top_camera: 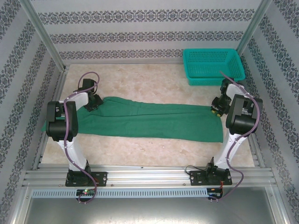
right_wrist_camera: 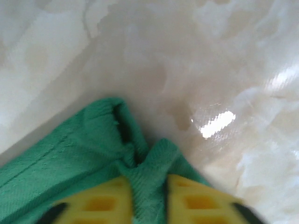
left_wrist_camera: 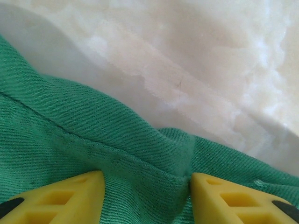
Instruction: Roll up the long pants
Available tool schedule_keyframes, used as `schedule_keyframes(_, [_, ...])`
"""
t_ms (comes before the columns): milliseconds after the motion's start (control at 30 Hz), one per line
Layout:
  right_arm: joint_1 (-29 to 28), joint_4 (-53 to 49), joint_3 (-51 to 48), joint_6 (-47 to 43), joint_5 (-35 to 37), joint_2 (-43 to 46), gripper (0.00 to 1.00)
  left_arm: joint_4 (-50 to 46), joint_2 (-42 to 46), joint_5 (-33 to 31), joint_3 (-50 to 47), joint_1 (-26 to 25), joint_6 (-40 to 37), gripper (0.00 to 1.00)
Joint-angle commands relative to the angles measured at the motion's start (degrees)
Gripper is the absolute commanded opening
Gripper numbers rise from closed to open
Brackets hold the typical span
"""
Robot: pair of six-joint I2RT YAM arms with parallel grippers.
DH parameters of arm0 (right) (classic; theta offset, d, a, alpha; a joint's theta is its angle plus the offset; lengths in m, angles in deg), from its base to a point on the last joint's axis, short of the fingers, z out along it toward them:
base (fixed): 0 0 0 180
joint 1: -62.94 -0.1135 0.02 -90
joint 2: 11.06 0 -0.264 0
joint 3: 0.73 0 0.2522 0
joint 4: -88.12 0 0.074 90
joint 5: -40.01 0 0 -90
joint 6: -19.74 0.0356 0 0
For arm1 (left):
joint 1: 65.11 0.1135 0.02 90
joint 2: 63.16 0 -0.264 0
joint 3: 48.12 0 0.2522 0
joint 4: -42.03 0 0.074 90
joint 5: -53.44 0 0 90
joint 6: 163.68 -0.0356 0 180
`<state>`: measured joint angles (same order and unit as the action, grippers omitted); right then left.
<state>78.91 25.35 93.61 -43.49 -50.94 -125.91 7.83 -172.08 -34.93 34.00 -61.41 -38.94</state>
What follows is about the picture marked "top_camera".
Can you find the green long pants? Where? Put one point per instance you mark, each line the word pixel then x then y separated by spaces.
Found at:
pixel 151 119

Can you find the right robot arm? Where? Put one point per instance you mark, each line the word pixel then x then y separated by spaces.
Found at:
pixel 238 119

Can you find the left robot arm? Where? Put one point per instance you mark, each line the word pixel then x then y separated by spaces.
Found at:
pixel 71 149

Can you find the teal plastic basket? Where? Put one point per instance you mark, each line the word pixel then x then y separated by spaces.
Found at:
pixel 198 78

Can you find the small circuit board green light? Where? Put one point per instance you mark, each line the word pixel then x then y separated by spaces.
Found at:
pixel 86 192

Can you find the grey sheet metal panel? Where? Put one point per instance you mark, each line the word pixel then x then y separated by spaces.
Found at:
pixel 149 211

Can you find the aluminium side rail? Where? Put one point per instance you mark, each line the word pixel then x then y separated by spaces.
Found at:
pixel 254 151

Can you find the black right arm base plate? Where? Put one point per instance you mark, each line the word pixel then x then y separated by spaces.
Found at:
pixel 198 178

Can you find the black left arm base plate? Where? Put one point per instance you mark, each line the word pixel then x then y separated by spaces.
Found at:
pixel 100 178

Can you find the aluminium frame post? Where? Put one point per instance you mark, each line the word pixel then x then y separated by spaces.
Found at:
pixel 46 35
pixel 254 25

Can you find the aluminium frame rail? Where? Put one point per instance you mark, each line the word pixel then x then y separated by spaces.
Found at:
pixel 149 175

